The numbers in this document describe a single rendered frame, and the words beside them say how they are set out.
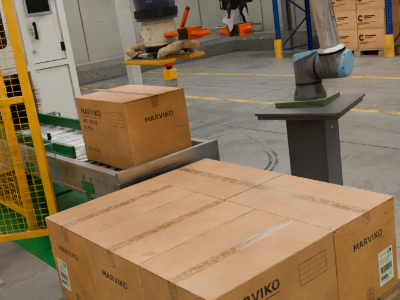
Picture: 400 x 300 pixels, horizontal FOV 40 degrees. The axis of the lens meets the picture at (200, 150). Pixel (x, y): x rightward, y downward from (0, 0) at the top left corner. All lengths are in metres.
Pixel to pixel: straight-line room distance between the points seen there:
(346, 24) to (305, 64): 7.83
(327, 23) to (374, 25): 7.60
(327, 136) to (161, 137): 0.95
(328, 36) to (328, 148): 0.64
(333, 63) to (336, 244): 1.27
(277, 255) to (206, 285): 0.28
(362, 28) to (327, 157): 7.72
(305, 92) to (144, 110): 0.91
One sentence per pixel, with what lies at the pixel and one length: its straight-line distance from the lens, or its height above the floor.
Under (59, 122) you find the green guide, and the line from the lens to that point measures 4.78.
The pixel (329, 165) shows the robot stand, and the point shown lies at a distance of 3.24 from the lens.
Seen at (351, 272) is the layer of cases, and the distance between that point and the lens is 2.22.
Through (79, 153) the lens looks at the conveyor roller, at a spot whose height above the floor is 0.55.
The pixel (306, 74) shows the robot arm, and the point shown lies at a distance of 3.18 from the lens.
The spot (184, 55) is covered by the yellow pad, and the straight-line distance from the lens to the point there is 2.84.
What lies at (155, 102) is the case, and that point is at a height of 0.91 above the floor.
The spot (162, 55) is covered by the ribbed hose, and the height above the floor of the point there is 1.18.
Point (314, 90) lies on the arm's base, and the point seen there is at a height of 0.83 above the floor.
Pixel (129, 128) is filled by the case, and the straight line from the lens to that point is 2.97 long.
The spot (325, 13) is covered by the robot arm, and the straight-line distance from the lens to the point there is 3.04.
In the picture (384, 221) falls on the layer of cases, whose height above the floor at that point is 0.46.
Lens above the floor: 1.41
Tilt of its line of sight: 15 degrees down
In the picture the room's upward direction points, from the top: 8 degrees counter-clockwise
